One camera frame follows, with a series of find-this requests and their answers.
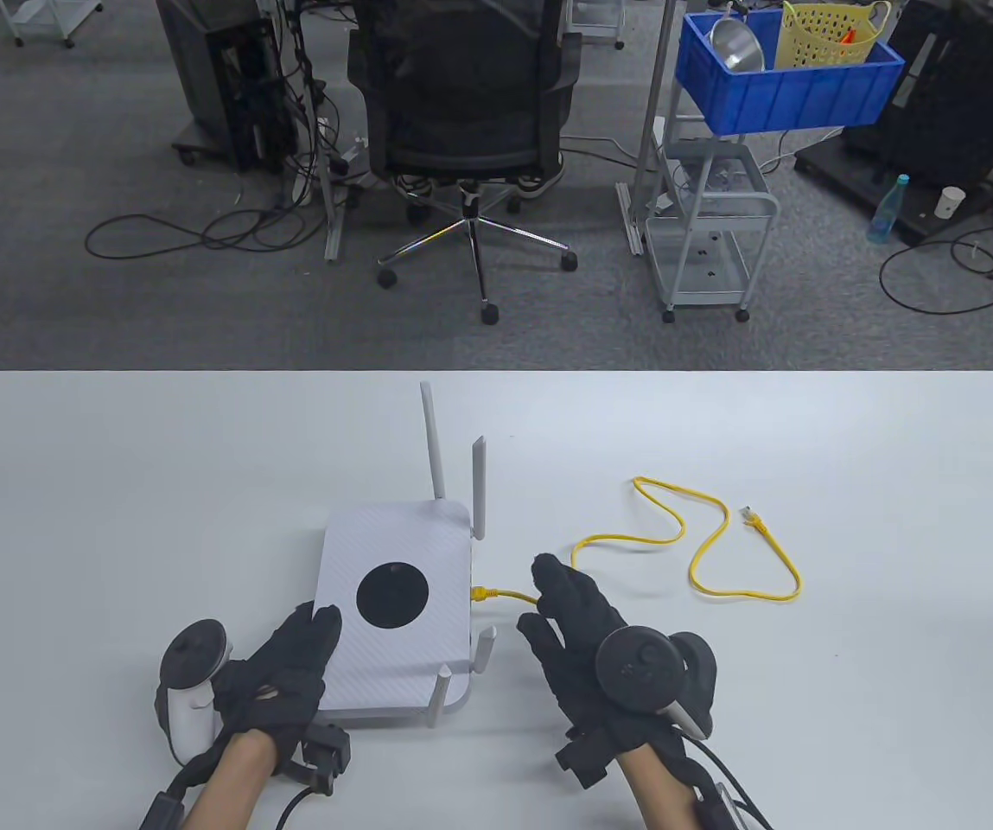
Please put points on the yellow plastic basket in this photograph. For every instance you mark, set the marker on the yellow plastic basket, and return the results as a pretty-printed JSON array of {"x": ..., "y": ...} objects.
[{"x": 816, "y": 39}]

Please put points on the black mesh office chair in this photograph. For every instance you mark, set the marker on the black mesh office chair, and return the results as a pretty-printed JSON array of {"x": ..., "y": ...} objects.
[{"x": 461, "y": 104}]

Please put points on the white rolling cart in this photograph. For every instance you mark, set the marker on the white rolling cart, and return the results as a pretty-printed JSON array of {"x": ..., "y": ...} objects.
[
  {"x": 47, "y": 10},
  {"x": 600, "y": 13}
]

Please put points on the white paper cup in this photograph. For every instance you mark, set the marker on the white paper cup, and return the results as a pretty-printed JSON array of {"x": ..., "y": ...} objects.
[{"x": 948, "y": 203}]

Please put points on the blue plastic crate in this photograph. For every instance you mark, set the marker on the blue plastic crate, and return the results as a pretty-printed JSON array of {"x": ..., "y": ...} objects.
[{"x": 790, "y": 95}]

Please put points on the black equipment cabinet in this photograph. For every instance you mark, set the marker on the black equipment cabinet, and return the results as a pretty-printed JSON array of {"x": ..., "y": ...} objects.
[{"x": 963, "y": 95}]

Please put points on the person's left forearm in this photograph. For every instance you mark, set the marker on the person's left forearm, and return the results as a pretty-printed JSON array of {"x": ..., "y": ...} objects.
[{"x": 232, "y": 778}]

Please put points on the aluminium desk leg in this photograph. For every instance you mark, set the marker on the aluminium desk leg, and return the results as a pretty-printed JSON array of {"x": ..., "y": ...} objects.
[
  {"x": 334, "y": 233},
  {"x": 634, "y": 216}
]

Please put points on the white router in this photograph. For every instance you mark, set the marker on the white router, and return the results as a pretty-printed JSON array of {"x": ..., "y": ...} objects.
[{"x": 410, "y": 536}]

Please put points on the person's left hand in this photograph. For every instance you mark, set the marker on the person's left hand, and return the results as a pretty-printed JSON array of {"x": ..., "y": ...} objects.
[{"x": 280, "y": 683}]

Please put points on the black and white controller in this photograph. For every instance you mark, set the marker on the black and white controller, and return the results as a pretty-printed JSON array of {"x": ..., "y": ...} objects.
[
  {"x": 189, "y": 657},
  {"x": 639, "y": 670}
]

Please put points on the black forearm sensor box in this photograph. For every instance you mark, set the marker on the black forearm sensor box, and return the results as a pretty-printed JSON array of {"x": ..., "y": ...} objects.
[
  {"x": 159, "y": 813},
  {"x": 725, "y": 813}
]

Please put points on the person's right hand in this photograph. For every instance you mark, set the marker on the person's right hand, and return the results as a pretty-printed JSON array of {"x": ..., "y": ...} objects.
[{"x": 574, "y": 622}]

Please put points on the white power strip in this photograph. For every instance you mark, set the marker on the white power strip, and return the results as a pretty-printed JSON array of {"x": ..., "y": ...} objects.
[{"x": 349, "y": 160}]

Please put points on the grey metal rolling cart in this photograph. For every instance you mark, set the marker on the grey metal rolling cart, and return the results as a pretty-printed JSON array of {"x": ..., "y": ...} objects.
[{"x": 708, "y": 149}]

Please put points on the metal bowl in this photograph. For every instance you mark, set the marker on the metal bowl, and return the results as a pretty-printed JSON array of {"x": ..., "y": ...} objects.
[{"x": 738, "y": 47}]

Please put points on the blue water bottle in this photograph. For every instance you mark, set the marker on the blue water bottle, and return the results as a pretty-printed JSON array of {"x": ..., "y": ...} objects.
[{"x": 887, "y": 212}]

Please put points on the black computer tower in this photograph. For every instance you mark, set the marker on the black computer tower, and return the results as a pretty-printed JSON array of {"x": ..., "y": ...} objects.
[{"x": 202, "y": 78}]

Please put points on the person's right forearm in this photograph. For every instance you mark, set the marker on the person's right forearm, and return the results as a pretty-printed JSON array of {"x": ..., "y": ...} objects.
[{"x": 660, "y": 791}]

